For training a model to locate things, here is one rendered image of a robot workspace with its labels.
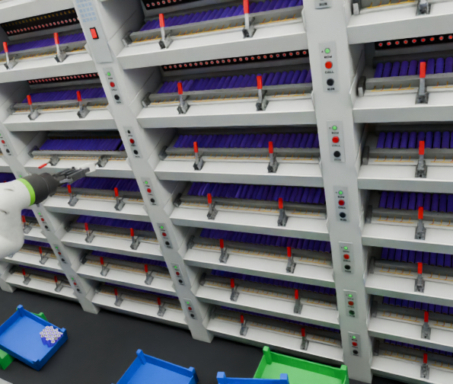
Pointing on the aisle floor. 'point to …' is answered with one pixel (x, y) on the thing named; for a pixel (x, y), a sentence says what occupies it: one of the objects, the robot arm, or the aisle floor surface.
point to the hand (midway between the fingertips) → (85, 168)
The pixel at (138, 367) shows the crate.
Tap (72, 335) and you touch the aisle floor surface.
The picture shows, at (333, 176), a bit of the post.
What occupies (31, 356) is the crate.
